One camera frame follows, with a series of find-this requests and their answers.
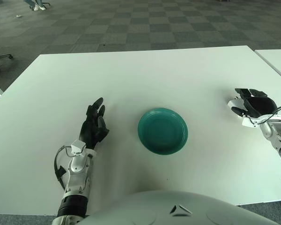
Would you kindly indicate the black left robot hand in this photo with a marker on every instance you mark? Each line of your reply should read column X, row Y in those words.
column 90, row 131

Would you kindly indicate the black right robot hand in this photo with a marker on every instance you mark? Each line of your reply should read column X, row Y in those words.
column 260, row 105

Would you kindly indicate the white charger block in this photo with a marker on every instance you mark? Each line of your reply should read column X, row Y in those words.
column 234, row 103

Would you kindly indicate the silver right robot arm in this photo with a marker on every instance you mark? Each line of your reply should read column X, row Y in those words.
column 276, row 133

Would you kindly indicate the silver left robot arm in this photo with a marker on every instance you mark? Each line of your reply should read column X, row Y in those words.
column 77, row 173

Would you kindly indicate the green round plate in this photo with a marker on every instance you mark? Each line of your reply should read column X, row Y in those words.
column 162, row 131

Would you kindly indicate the white side table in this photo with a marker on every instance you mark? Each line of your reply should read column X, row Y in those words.
column 278, row 62

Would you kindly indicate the black office chair base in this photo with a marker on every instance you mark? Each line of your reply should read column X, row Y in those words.
column 2, row 56

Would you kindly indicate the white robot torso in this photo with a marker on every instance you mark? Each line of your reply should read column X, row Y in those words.
column 178, row 211

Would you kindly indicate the person's feet white shoes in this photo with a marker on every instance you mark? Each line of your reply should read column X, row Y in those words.
column 36, row 7

